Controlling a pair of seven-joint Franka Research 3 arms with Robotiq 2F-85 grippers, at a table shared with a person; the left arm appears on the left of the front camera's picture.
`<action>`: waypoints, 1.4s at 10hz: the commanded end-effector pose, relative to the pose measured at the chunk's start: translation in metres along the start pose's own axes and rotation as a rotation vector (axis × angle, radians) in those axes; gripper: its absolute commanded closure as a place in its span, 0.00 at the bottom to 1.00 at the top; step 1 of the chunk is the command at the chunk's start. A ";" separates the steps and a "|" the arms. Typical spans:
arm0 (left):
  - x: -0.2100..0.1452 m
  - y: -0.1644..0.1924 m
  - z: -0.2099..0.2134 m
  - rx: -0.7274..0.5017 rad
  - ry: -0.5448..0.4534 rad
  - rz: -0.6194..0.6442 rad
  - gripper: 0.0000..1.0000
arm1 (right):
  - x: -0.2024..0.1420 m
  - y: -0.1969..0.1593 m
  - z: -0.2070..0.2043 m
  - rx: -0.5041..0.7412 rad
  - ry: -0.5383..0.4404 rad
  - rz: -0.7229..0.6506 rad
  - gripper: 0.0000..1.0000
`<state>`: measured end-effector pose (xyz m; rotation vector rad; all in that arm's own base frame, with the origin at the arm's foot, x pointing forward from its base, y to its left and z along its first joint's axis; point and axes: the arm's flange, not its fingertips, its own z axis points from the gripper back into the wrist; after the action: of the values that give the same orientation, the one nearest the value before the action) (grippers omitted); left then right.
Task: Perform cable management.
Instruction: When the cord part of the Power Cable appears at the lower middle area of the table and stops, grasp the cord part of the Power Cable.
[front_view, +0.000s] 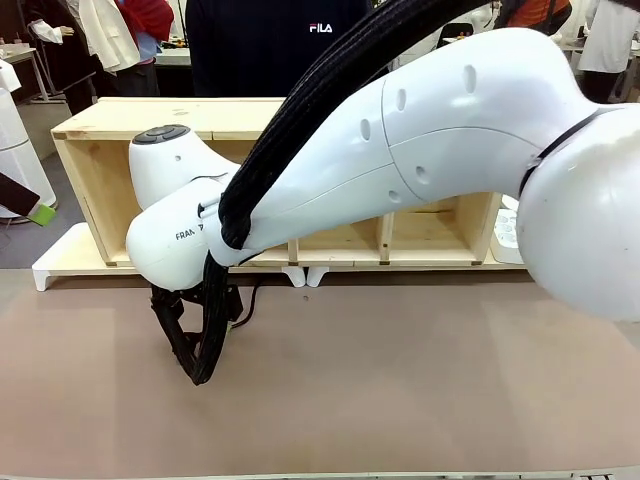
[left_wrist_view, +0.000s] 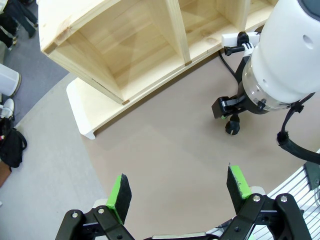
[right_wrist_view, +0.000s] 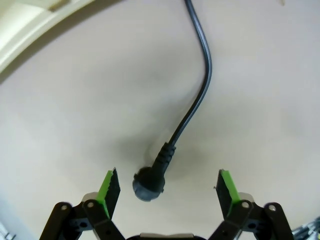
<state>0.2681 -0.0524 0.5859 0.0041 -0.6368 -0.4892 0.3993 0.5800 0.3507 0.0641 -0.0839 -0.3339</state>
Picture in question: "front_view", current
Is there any white wood-top riser stand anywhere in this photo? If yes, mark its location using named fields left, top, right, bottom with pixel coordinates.
left=32, top=222, right=306, bottom=293

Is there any person in navy FILA sweater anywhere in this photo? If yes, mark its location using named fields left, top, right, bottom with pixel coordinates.
left=184, top=0, right=374, bottom=99

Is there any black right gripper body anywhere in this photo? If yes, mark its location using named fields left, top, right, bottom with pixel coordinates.
left=151, top=284, right=245, bottom=330

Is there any white power strip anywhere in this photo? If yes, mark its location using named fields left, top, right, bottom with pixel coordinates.
left=491, top=207, right=525, bottom=265

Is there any light wooden four-compartment shelf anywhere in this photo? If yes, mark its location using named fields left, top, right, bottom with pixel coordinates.
left=51, top=96, right=506, bottom=267

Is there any person in white lab coat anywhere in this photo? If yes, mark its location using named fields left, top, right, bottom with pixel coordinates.
left=577, top=0, right=640, bottom=105

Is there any black power cable with plug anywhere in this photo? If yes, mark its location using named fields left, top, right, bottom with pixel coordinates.
left=227, top=279, right=262, bottom=330

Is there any grey table with metal legs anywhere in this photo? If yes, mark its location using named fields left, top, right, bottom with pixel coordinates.
left=0, top=45, right=66, bottom=106

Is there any person in orange black jacket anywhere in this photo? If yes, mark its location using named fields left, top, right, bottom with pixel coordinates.
left=504, top=0, right=572, bottom=37

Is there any hanging white coat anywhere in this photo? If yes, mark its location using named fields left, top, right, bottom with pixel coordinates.
left=79, top=0, right=142, bottom=74

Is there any mannequin in black coat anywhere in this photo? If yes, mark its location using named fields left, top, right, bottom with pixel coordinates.
left=22, top=0, right=97, bottom=117

